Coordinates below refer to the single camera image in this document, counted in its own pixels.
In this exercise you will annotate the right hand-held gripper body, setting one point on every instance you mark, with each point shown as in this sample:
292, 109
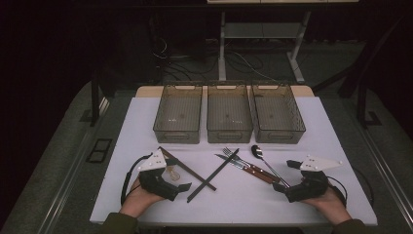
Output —
310, 188

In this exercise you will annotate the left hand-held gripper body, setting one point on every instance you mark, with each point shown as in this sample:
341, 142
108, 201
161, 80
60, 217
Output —
156, 182

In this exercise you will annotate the clear amber plastic spoon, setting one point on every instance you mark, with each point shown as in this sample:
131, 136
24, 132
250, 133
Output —
174, 175

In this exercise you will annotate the dark brown chopstick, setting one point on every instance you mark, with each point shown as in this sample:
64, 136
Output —
195, 175

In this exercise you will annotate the metal spoon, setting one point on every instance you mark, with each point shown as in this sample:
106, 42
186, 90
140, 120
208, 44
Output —
257, 151

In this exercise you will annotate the black chopstick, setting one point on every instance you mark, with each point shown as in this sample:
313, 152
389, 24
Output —
224, 164

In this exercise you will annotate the smoky clear plastic bin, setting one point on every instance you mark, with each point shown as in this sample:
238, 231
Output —
178, 113
276, 113
229, 113

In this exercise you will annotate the person's left hand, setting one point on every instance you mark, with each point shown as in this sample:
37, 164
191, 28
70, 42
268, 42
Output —
138, 200

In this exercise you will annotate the person's right hand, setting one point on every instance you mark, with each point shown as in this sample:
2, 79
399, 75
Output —
332, 204

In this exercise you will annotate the black metal stand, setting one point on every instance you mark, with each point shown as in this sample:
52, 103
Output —
362, 104
94, 97

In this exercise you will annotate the white desk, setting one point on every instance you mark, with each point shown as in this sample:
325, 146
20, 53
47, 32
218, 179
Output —
222, 48

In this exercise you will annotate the black floor outlet frame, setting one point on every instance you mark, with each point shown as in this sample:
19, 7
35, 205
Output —
99, 150

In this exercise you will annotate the metal floor rail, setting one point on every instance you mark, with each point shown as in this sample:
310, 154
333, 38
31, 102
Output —
389, 175
69, 182

